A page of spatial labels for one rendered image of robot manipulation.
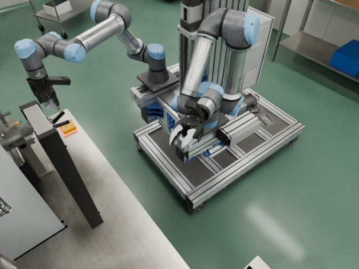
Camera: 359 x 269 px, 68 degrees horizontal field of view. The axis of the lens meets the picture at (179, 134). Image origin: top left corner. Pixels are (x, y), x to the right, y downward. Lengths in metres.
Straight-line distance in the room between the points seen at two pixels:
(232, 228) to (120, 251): 1.18
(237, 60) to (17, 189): 0.98
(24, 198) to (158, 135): 1.52
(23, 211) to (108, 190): 0.36
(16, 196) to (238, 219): 1.60
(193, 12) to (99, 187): 0.97
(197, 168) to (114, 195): 1.02
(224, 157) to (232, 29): 1.24
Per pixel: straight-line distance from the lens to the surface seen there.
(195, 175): 2.07
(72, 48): 1.20
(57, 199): 1.29
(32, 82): 1.33
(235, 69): 1.29
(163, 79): 1.85
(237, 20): 1.19
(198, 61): 1.20
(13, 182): 0.93
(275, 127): 2.53
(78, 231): 1.19
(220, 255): 2.05
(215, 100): 1.08
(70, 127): 1.52
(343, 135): 3.04
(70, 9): 4.65
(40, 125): 0.78
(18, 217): 1.06
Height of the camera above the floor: 1.93
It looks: 48 degrees down
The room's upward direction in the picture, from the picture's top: 1 degrees counter-clockwise
